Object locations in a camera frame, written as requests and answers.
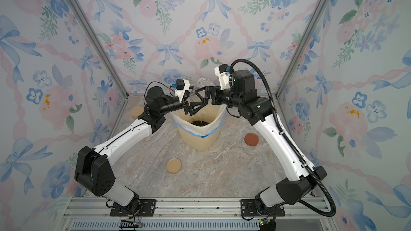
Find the translucent bin liner blue band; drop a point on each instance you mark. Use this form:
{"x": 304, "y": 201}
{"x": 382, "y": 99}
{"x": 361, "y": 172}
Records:
{"x": 204, "y": 123}

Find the red jar lid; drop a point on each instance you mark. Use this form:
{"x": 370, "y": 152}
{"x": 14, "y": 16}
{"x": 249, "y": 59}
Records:
{"x": 251, "y": 139}

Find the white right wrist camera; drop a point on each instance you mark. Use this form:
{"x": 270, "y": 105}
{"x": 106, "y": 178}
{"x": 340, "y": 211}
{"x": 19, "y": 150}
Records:
{"x": 224, "y": 76}

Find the cream ribbed trash bin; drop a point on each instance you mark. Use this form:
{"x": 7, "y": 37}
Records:
{"x": 198, "y": 143}

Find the glass jar tan lid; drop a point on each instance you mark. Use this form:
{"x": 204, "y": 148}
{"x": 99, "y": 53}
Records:
{"x": 203, "y": 82}

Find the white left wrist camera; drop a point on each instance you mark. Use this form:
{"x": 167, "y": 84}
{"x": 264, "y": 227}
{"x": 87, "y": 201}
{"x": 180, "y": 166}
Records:
{"x": 182, "y": 89}

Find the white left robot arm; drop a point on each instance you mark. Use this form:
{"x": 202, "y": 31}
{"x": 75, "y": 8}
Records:
{"x": 94, "y": 165}

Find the aluminium mounting rail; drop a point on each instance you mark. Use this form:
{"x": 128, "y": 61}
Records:
{"x": 189, "y": 214}

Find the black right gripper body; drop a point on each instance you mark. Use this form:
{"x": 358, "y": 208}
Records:
{"x": 221, "y": 97}

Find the glass jar light wood lid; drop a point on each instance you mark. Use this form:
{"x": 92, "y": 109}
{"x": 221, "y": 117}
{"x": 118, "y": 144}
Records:
{"x": 136, "y": 111}

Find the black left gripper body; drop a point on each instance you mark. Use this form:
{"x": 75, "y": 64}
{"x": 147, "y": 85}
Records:
{"x": 184, "y": 105}

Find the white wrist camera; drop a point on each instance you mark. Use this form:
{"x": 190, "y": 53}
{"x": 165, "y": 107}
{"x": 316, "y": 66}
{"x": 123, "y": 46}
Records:
{"x": 224, "y": 76}
{"x": 182, "y": 89}

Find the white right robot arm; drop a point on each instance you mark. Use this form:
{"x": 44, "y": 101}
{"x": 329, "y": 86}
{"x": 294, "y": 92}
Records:
{"x": 238, "y": 90}

